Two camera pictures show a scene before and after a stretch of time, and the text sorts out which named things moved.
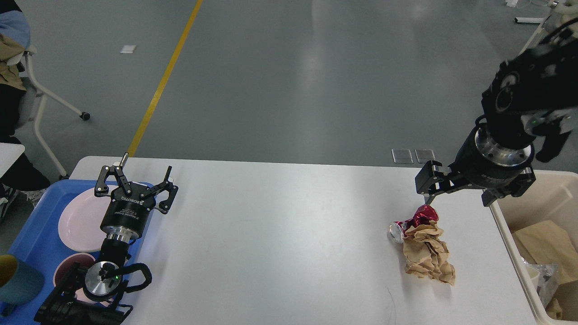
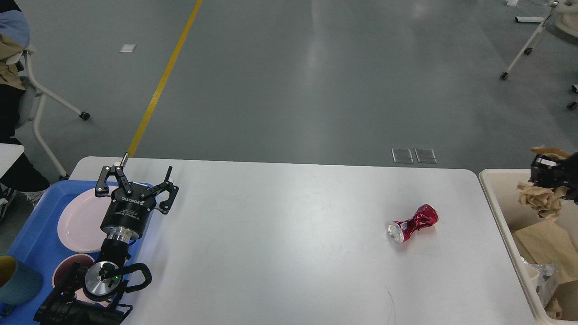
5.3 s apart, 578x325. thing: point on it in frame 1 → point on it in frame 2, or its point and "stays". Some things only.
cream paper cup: [533, 274] stays
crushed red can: [424, 215] stays
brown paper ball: [426, 255] → [546, 201]
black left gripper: [126, 216] stays
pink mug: [64, 266] stays
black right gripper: [486, 164] → [547, 173]
